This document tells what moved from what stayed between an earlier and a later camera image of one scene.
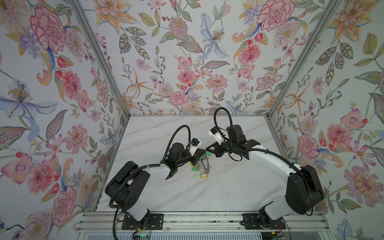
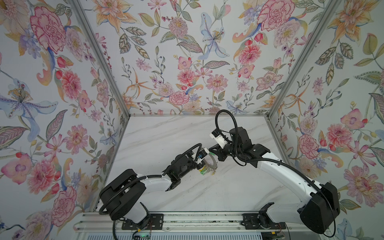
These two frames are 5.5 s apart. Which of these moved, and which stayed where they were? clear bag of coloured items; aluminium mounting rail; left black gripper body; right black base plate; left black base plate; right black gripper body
Moved: clear bag of coloured items; left black gripper body
Stayed: right black gripper body; aluminium mounting rail; right black base plate; left black base plate
